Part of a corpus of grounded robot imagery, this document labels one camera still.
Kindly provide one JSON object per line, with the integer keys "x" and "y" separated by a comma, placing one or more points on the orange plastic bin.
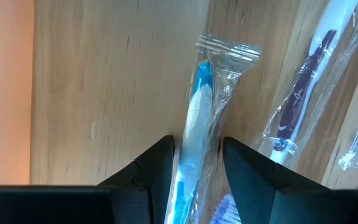
{"x": 5, "y": 93}

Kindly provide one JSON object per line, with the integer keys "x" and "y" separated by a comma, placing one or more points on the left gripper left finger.
{"x": 73, "y": 205}

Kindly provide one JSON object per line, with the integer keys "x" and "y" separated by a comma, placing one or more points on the blue toothbrush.
{"x": 197, "y": 124}

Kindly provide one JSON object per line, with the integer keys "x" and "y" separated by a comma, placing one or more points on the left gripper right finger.
{"x": 291, "y": 202}

